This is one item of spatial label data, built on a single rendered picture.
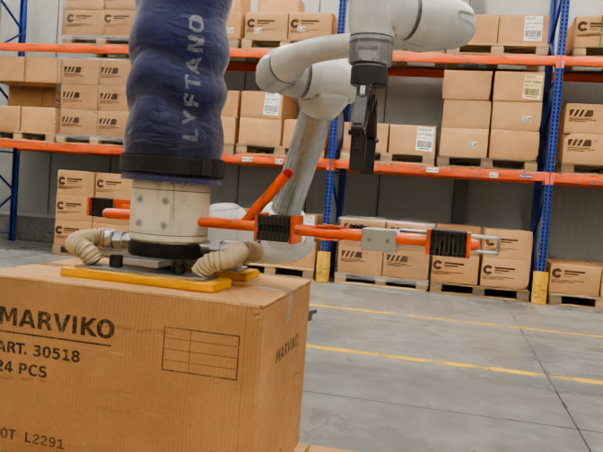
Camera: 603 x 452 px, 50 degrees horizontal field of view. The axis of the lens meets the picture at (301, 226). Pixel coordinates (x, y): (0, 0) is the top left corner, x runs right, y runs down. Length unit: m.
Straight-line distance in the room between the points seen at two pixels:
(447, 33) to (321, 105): 0.58
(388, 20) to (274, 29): 7.73
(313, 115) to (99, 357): 0.97
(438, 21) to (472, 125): 7.15
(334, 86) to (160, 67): 0.66
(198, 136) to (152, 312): 0.37
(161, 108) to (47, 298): 0.44
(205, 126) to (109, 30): 8.55
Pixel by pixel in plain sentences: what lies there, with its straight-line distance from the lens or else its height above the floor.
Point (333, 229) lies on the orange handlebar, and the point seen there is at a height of 1.08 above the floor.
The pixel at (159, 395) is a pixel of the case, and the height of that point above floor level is 0.75.
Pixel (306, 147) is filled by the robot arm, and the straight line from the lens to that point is 2.00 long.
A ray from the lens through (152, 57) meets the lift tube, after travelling 1.40.
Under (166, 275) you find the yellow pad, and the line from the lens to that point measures 1.33.
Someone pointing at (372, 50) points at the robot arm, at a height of 1.44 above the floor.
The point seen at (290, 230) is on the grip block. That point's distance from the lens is 1.33.
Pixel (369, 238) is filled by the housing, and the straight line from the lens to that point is 1.31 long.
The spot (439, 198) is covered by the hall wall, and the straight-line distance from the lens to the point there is 9.78.
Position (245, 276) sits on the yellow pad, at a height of 0.96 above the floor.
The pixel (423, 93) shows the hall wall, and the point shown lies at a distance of 9.92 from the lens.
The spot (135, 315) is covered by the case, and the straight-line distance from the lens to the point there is 1.29.
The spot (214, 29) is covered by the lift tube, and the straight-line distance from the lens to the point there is 1.42.
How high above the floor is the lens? 1.15
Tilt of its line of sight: 3 degrees down
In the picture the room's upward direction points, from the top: 4 degrees clockwise
